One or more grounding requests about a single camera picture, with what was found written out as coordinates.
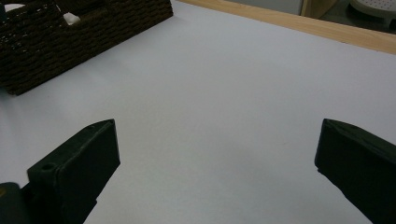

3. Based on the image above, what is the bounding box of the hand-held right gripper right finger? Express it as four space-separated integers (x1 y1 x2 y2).
314 118 396 224

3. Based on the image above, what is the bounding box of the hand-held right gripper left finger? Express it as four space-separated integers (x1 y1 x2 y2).
21 119 121 224

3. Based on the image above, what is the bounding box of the dark brown woven basket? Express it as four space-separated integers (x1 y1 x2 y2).
0 0 175 96

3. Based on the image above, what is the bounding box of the white object in basket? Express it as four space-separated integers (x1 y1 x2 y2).
63 12 81 26

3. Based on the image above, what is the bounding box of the round white perforated stand base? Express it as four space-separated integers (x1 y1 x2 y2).
349 0 396 21

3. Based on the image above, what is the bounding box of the white paper piece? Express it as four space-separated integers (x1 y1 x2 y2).
4 3 26 13

